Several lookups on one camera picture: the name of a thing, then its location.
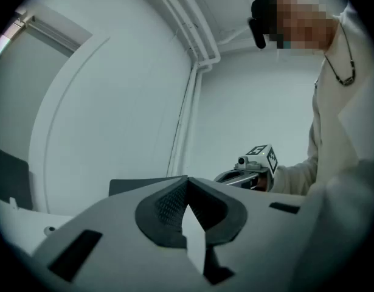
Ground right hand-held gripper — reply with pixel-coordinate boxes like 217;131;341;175
213;144;279;192

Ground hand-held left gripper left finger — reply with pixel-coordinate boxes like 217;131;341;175
31;175;206;292

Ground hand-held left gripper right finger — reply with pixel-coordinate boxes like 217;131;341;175
186;176;315;292

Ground person's left forearm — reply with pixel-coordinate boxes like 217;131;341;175
305;156;374;292

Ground person's right forearm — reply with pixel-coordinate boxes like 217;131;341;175
269;158;320;195

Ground white conduit pipes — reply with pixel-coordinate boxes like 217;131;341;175
153;0;221;178

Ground person's beige sweatshirt torso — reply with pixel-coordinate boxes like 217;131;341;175
308;3;374;194

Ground dark desk divider panel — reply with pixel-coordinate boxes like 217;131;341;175
0;144;33;211

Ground person's head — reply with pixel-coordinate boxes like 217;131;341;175
250;0;339;51

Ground grey roller blind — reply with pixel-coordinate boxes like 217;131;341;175
0;6;93;164

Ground black beaded necklace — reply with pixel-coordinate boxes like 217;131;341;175
323;23;357;87

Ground black head camera mount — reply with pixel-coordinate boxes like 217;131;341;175
247;0;279;50

